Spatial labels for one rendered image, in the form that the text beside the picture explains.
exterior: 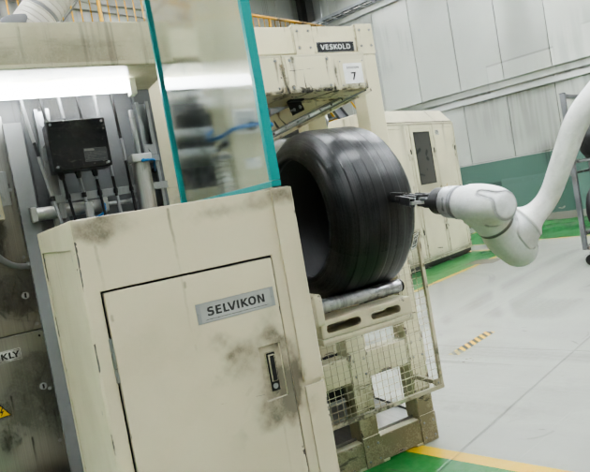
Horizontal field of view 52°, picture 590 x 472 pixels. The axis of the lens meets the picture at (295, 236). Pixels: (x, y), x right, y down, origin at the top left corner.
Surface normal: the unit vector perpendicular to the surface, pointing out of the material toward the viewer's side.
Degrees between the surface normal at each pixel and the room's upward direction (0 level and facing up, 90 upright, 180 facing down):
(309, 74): 90
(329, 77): 90
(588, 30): 90
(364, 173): 67
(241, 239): 90
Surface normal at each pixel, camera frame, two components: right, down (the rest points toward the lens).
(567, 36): -0.67, 0.15
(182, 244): 0.47, -0.04
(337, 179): -0.31, -0.18
